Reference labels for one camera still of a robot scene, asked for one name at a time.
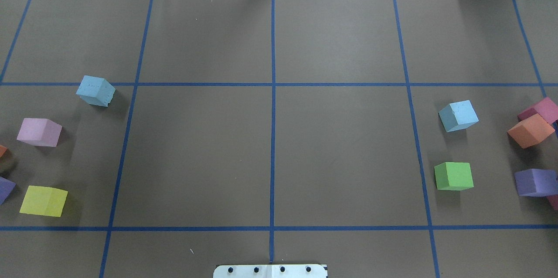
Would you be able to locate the purple block left side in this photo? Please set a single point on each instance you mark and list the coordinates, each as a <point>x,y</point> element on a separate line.
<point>6,188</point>

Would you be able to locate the orange block left side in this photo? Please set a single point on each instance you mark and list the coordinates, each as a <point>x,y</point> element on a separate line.
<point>3,150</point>

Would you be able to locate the light pink block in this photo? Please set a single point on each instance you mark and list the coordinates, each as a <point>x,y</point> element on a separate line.
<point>39,132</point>

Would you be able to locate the yellow block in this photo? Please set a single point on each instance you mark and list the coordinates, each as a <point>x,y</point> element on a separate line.
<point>44,201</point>

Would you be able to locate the purple block right side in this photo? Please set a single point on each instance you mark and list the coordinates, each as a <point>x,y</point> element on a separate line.
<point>536,183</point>

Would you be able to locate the orange block right side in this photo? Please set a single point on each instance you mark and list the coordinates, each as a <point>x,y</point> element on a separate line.
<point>531,131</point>

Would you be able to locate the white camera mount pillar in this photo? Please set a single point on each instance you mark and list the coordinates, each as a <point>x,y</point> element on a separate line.
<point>271,271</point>

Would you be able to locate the light blue block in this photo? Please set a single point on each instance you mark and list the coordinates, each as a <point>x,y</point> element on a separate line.
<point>96,91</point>
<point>458,115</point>

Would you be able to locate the magenta block near orange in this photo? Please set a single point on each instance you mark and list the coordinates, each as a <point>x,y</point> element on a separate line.
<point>546,108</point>

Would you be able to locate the green block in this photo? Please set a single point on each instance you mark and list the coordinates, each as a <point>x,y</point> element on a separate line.
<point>454,176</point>

